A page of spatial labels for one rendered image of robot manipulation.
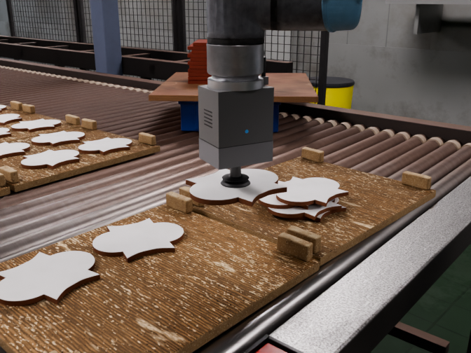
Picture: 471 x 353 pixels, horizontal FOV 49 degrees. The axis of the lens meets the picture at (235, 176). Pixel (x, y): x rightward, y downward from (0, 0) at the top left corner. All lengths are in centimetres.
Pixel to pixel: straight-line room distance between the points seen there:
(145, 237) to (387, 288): 38
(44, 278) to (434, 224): 68
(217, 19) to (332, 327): 41
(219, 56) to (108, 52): 209
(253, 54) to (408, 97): 423
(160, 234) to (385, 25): 424
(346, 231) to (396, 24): 407
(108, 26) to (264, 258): 209
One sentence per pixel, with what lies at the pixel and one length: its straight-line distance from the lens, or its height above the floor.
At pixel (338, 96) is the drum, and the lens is 416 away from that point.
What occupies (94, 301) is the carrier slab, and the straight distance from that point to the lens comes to 72.
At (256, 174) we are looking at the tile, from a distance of 77.
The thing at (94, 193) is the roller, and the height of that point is 92.
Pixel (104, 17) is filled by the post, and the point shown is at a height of 122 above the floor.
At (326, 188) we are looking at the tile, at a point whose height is 97.
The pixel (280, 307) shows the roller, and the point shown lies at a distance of 72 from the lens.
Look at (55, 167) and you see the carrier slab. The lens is 127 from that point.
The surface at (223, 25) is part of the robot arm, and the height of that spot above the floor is 128.
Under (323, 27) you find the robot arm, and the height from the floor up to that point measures 128.
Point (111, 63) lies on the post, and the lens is 275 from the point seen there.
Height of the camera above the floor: 131
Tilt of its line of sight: 19 degrees down
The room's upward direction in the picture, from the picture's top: straight up
